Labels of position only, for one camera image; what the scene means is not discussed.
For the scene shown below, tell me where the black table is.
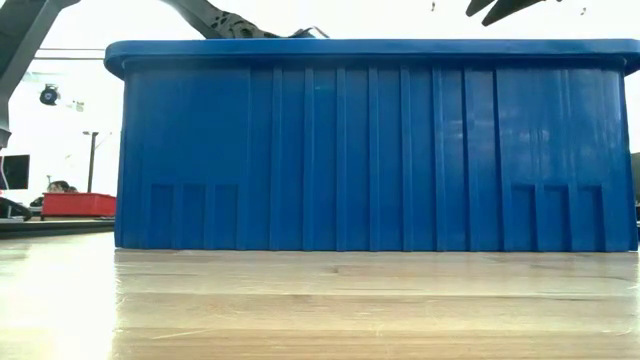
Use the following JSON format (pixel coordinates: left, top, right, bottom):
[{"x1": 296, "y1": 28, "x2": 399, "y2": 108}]
[{"x1": 0, "y1": 216, "x2": 117, "y2": 239}]

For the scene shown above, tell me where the person's head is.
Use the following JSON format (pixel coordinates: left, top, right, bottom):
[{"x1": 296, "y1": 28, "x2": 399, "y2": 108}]
[{"x1": 46, "y1": 180, "x2": 80, "y2": 195}]

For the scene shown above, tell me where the small round black camera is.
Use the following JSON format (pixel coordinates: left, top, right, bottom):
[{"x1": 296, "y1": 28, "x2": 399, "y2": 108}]
[{"x1": 38, "y1": 83, "x2": 62, "y2": 107}]

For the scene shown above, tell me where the black computer monitor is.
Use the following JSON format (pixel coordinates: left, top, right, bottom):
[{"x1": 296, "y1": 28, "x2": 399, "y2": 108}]
[{"x1": 0, "y1": 154, "x2": 32, "y2": 192}]

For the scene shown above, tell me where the blue ribbed plastic bin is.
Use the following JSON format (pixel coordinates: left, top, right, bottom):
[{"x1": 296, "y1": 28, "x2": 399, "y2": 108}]
[{"x1": 103, "y1": 38, "x2": 640, "y2": 253}]

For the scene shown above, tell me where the dark thin pole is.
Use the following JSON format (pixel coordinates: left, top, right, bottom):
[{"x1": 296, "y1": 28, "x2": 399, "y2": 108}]
[{"x1": 81, "y1": 130, "x2": 100, "y2": 194}]

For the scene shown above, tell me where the red plastic bin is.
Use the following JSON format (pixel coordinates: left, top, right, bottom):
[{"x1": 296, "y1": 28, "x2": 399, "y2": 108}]
[{"x1": 40, "y1": 192, "x2": 118, "y2": 219}]

